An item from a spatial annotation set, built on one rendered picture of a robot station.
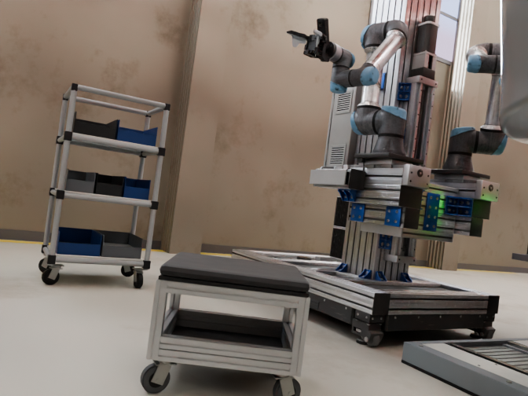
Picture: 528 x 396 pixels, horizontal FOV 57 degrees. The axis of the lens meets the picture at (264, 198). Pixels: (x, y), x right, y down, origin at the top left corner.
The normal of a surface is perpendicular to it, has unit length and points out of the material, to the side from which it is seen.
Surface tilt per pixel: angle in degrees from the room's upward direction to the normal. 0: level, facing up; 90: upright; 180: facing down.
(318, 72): 90
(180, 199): 90
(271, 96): 90
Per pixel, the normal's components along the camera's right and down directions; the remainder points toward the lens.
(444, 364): -0.87, -0.12
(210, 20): 0.51, 0.05
